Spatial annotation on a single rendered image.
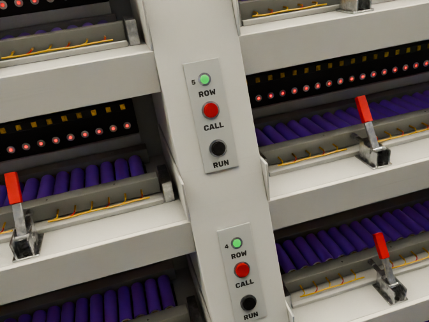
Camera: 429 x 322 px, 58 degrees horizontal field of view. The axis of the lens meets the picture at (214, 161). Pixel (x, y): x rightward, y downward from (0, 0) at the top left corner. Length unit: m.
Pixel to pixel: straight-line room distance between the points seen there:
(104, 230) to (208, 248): 0.12
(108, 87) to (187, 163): 0.12
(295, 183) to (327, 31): 0.18
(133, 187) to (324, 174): 0.24
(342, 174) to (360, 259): 0.16
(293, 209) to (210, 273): 0.13
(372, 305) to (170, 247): 0.29
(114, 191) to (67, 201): 0.06
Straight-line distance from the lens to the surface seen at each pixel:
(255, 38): 0.46
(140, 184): 0.50
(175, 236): 0.46
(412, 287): 0.64
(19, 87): 0.44
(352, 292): 0.62
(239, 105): 0.44
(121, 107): 0.58
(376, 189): 0.54
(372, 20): 0.52
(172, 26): 0.44
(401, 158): 0.57
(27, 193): 0.56
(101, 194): 0.51
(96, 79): 0.43
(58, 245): 0.48
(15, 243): 0.48
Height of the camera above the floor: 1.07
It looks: 10 degrees down
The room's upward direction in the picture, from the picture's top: 11 degrees counter-clockwise
